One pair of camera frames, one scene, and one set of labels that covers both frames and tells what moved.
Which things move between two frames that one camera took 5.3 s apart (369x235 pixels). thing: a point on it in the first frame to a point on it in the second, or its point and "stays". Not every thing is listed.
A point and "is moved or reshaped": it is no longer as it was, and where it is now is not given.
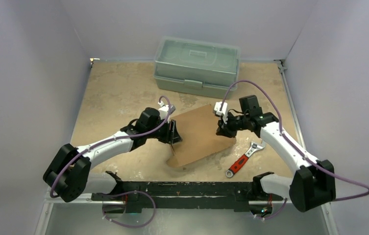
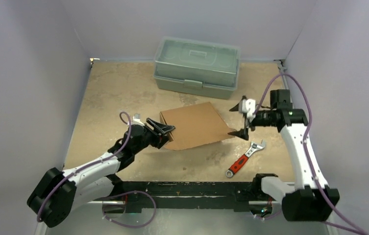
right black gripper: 224,124 to 247,120
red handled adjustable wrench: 243,159 stays
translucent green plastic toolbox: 196,67 stays
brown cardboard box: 197,129 is moved or reshaped
